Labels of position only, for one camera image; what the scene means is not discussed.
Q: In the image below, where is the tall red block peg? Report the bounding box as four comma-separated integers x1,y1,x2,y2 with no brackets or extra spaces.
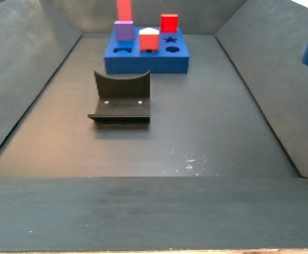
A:
116,0,132,21

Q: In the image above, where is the purple block peg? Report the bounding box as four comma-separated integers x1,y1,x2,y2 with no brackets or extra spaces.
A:
114,21,134,42

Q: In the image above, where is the blue shape sorter board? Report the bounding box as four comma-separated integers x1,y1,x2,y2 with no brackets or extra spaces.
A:
103,31,190,74

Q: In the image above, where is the red block white top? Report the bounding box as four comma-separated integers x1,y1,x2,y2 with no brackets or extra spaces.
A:
138,28,159,52

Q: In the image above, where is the red rectangular block peg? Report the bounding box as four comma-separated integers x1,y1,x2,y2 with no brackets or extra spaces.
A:
161,14,179,33

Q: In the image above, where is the black curved holder bracket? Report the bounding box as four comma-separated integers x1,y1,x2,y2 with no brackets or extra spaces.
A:
87,72,150,122

